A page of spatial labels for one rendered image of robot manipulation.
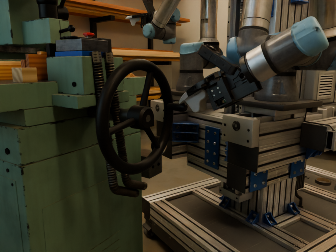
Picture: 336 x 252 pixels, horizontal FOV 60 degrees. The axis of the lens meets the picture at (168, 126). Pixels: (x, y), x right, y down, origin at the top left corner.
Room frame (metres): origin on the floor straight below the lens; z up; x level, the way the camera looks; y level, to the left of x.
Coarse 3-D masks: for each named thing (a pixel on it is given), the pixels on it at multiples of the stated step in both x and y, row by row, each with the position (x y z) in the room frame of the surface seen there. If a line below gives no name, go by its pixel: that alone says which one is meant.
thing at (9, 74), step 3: (0, 66) 0.77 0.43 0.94; (3, 66) 0.78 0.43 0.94; (6, 66) 0.78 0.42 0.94; (9, 66) 0.79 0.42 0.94; (12, 66) 0.80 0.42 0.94; (15, 66) 0.80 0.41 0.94; (18, 66) 0.81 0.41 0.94; (0, 69) 0.77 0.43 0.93; (3, 69) 0.78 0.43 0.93; (6, 69) 0.78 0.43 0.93; (9, 69) 0.79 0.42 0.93; (0, 72) 0.77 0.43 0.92; (3, 72) 0.77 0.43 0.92; (6, 72) 0.78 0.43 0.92; (9, 72) 0.79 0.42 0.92; (0, 75) 0.77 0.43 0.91; (3, 75) 0.77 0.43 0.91; (6, 75) 0.78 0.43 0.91; (9, 75) 0.79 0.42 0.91; (0, 78) 0.77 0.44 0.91; (3, 78) 0.77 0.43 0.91; (6, 78) 0.78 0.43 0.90; (9, 78) 0.79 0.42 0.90; (12, 78) 0.79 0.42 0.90
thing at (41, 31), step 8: (24, 24) 0.92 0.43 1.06; (32, 24) 0.90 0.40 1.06; (40, 24) 0.88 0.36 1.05; (48, 24) 0.86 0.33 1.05; (56, 24) 0.87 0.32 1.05; (64, 24) 0.90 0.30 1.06; (24, 32) 0.92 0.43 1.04; (32, 32) 0.90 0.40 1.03; (40, 32) 0.88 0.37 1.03; (48, 32) 0.86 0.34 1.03; (56, 32) 0.87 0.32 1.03; (64, 32) 0.89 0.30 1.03; (24, 40) 0.92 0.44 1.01; (32, 40) 0.90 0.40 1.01; (40, 40) 0.88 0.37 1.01; (48, 40) 0.86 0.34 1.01
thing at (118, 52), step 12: (72, 0) 3.00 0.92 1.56; (84, 0) 3.10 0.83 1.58; (72, 12) 3.32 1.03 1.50; (84, 12) 3.32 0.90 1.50; (96, 12) 3.34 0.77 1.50; (108, 12) 3.45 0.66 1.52; (120, 12) 3.52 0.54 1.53; (132, 12) 3.63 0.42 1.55; (144, 12) 3.73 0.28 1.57; (96, 24) 3.77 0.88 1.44; (180, 24) 4.55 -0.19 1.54; (96, 36) 3.76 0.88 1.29; (120, 48) 3.52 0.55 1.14; (132, 48) 3.66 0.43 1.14; (156, 60) 3.92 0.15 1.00; (168, 60) 4.10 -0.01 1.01; (156, 96) 3.92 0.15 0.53
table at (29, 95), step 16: (0, 80) 0.77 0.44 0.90; (128, 80) 0.95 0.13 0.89; (144, 80) 1.02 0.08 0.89; (0, 96) 0.61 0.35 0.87; (16, 96) 0.64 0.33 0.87; (32, 96) 0.67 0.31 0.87; (48, 96) 0.71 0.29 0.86; (64, 96) 0.69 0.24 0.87; (80, 96) 0.67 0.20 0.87; (128, 96) 0.81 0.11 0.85; (0, 112) 0.61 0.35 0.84
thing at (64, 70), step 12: (48, 60) 0.75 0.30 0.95; (60, 60) 0.72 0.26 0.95; (72, 60) 0.70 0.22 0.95; (84, 60) 0.68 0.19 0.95; (120, 60) 0.78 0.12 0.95; (48, 72) 0.75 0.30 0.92; (60, 72) 0.72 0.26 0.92; (72, 72) 0.70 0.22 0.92; (84, 72) 0.68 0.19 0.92; (60, 84) 0.72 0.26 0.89; (72, 84) 0.69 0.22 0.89; (84, 84) 0.68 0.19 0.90; (120, 84) 0.78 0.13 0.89
